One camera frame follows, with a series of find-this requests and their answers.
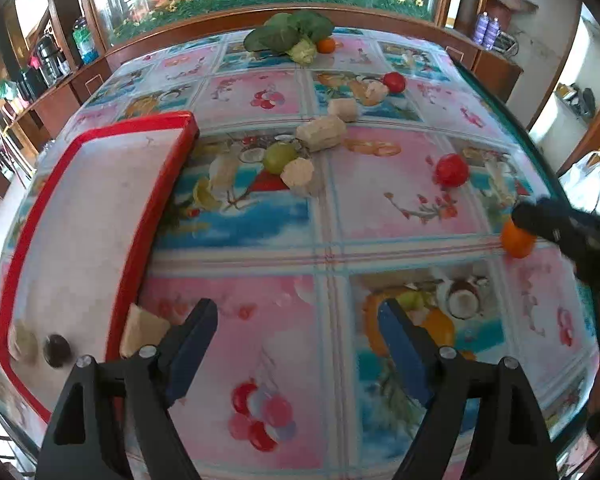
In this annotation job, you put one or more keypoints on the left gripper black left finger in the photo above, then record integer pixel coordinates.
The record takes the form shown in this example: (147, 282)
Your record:
(83, 440)

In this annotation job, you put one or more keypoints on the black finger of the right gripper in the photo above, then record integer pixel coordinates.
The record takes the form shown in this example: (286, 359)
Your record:
(575, 232)

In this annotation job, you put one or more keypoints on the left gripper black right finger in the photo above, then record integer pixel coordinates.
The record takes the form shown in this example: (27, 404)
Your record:
(510, 439)

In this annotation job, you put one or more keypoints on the orange mandarin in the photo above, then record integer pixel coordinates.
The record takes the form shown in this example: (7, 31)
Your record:
(516, 242)

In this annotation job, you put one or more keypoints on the red cherry tomato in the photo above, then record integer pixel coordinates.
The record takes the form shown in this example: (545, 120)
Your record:
(395, 82)

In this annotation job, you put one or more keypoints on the small beige biscuit block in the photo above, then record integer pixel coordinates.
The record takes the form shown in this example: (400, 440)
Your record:
(345, 109)

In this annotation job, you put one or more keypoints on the large beige biscuit block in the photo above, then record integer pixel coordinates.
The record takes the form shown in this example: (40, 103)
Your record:
(321, 133)

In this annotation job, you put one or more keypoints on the round beige biscuit block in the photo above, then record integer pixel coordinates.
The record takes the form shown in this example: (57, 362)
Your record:
(298, 176)

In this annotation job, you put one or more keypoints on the green grape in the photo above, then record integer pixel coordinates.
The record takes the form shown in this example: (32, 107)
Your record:
(277, 156)

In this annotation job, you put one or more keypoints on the white plastic bag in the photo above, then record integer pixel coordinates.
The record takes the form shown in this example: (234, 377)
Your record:
(581, 182)

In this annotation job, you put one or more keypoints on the dark purple grape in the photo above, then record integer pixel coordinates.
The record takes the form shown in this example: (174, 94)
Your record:
(57, 351)

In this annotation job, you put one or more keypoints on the beige chunk in tray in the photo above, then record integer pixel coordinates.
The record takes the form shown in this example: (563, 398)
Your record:
(21, 343)

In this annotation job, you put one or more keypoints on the red rimmed white tray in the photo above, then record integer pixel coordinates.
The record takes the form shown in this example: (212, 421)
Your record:
(83, 248)

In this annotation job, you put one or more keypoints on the purple bottle right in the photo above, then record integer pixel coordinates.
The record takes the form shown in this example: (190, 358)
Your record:
(492, 30)

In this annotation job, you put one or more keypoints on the purple bottle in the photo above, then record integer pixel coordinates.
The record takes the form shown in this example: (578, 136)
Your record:
(481, 25)
(492, 30)

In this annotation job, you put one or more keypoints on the purple bottle left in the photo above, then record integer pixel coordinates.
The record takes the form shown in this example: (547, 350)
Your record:
(481, 25)

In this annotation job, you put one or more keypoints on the fruit print tablecloth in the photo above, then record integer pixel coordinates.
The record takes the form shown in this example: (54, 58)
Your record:
(297, 383)

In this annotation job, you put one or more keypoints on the wooden sideboard cabinet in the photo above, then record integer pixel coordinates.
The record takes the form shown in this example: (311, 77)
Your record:
(43, 120)

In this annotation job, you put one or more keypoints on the small orange near vegetable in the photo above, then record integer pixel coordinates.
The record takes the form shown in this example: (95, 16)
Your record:
(326, 46)

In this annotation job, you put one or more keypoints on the green leafy vegetable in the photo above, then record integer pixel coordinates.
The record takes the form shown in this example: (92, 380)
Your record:
(294, 34)

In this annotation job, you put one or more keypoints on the black thermos jug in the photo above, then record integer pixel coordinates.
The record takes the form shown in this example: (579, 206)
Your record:
(47, 52)

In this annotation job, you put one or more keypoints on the green water bottle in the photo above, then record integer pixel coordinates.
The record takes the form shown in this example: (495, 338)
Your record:
(84, 40)

